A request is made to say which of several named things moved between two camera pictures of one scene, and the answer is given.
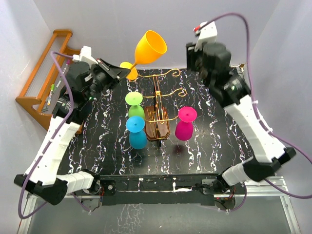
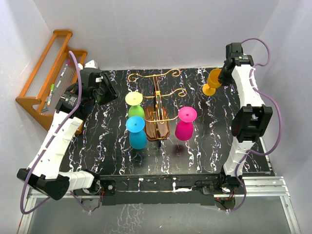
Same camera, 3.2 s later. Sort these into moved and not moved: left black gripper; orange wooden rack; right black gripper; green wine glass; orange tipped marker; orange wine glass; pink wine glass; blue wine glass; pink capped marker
Moved: right black gripper; orange wine glass; left black gripper
Not moved: blue wine glass; orange tipped marker; pink wine glass; pink capped marker; green wine glass; orange wooden rack
